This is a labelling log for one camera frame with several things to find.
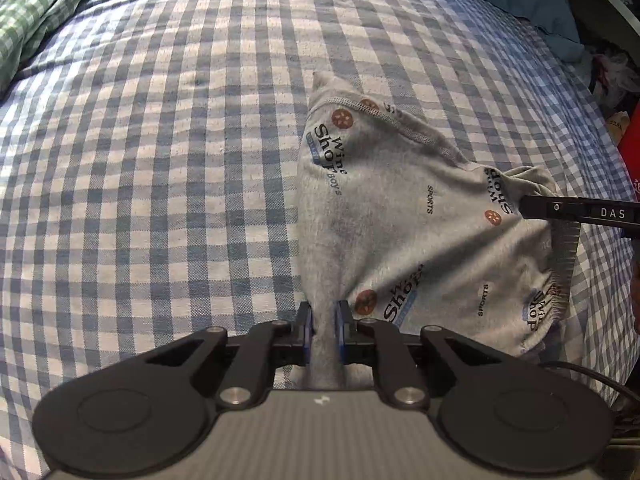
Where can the pile of clothes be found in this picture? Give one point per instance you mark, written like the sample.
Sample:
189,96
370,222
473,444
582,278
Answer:
612,77

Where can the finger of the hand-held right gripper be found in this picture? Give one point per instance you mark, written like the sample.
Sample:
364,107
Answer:
565,209

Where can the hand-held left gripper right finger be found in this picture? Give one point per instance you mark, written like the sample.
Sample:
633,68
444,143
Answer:
342,332

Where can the red printed cloth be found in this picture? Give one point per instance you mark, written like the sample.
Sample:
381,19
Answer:
632,150

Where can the blue blanket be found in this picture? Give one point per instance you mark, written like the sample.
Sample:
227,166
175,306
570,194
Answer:
525,0

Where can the grey printed pants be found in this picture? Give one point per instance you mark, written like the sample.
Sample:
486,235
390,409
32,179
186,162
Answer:
410,230

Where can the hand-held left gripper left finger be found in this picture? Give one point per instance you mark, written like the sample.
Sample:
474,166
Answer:
305,332

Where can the blue checked bed sheet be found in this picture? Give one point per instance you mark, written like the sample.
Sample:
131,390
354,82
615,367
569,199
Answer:
175,160

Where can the green checked pillow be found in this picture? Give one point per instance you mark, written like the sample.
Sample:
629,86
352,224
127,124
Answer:
45,5

